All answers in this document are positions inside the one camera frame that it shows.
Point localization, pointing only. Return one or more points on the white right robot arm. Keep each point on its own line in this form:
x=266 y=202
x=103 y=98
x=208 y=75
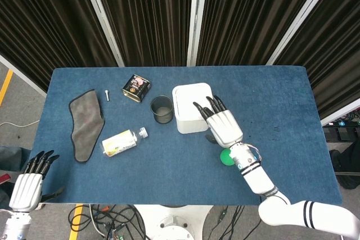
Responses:
x=258 y=178

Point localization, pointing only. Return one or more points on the silver metal bolt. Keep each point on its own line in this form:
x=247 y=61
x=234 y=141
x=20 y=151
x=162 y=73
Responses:
x=107 y=95

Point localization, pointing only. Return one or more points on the green ball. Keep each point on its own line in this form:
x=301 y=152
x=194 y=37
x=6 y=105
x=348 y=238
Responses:
x=225 y=159

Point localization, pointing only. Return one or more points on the black mesh pen cup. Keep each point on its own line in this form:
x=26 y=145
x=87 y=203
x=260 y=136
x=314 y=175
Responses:
x=161 y=110

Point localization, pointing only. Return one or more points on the yellow floor tape strip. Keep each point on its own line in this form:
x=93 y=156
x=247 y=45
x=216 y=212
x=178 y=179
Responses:
x=75 y=223
x=6 y=85

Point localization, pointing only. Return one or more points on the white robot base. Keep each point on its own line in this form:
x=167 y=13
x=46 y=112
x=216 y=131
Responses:
x=171 y=220

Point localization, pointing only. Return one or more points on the black and gold tin can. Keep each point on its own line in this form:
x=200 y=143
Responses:
x=135 y=88

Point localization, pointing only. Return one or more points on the white frame rail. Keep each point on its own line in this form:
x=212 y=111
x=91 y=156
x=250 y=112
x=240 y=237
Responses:
x=340 y=115
x=22 y=75

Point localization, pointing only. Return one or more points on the black power strip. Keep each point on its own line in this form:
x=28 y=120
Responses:
x=341 y=131

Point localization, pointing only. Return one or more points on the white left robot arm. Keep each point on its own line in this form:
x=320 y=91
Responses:
x=14 y=226

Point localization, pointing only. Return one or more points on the red block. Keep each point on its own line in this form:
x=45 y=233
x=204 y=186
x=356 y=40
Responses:
x=4 y=179

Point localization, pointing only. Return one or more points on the clear plastic bottle floral label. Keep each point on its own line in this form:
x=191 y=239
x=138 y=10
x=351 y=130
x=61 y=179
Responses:
x=119 y=143

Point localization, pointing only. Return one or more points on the white black-fingered left robot hand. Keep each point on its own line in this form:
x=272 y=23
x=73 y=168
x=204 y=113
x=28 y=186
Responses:
x=26 y=189

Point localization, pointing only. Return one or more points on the white black-fingered right robot hand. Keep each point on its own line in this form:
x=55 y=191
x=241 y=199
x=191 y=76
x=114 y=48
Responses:
x=223 y=127

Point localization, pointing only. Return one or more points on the dark brown curtain panel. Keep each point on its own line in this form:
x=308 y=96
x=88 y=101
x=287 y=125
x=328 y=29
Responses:
x=50 y=20
x=146 y=15
x=332 y=54
x=247 y=12

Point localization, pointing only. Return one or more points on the white plastic trash bin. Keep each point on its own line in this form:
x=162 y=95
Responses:
x=188 y=105

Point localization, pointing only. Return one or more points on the grey microfibre cloth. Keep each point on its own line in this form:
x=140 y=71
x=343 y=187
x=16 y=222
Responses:
x=85 y=127

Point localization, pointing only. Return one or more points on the blue carpet table cover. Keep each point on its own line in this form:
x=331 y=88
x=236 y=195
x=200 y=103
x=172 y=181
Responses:
x=168 y=172

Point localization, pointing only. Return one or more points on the black shoe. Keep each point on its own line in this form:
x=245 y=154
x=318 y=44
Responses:
x=346 y=172

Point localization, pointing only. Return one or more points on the white frame post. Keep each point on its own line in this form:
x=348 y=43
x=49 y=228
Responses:
x=197 y=15
x=303 y=15
x=99 y=15

